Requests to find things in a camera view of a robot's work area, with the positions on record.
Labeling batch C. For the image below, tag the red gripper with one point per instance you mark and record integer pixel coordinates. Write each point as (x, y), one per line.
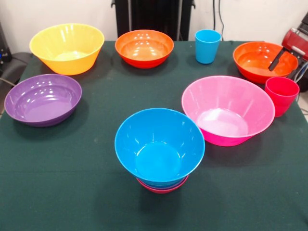
(292, 41)

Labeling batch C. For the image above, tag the orange bowl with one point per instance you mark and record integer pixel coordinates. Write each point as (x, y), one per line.
(144, 51)
(255, 62)

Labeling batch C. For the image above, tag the deep blue bowl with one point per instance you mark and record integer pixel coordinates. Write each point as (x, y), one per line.
(158, 149)

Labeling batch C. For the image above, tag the small flat-bottomed blue bowl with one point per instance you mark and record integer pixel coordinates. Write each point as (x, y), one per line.
(166, 184)

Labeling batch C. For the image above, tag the small red bowl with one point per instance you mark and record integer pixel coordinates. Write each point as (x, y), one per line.
(161, 191)

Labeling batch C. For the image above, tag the dark grey object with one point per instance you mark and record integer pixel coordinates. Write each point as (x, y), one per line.
(303, 72)

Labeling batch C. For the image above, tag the red cup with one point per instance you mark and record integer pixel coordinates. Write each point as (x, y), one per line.
(280, 98)

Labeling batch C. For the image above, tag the large pink bowl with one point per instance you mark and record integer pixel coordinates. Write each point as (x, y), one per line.
(228, 108)

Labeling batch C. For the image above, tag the blue cup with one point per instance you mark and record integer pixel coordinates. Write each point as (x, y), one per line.
(207, 48)

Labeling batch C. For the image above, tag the large yellow bowl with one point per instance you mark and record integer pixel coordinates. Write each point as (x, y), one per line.
(72, 63)

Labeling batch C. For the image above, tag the purple bowl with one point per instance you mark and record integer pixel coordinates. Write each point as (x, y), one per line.
(41, 106)

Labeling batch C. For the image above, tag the dark green table cloth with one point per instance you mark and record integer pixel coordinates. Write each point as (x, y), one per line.
(72, 192)

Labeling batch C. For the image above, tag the grey padded seat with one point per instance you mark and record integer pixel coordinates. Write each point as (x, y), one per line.
(16, 63)

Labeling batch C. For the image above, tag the black device box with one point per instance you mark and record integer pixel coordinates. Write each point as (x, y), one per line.
(4, 50)

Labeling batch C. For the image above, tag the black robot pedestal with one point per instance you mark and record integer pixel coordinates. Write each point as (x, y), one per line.
(154, 19)

